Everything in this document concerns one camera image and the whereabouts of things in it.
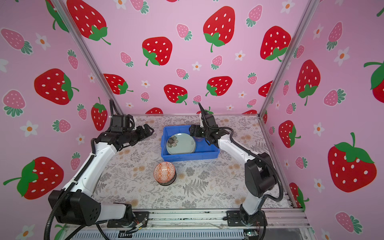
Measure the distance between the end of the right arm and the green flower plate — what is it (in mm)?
215

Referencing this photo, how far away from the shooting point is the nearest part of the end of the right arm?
0.65 meters

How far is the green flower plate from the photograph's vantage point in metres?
0.98
